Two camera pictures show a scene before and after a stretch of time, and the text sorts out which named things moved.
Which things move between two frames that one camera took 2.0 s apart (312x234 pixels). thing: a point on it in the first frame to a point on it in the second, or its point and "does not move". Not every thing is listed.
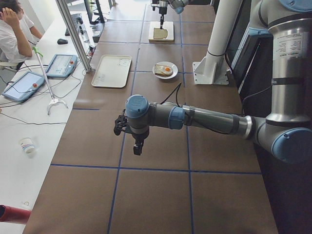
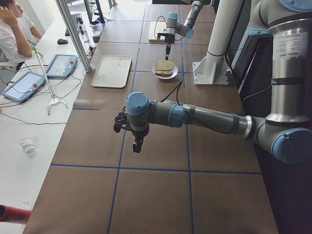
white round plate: x=167 y=64 does not move
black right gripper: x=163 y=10 to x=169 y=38
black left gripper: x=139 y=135 does not move
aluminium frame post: x=78 y=43 does not move
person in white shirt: x=18 y=36 does not move
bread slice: x=160 y=33 to x=164 y=65
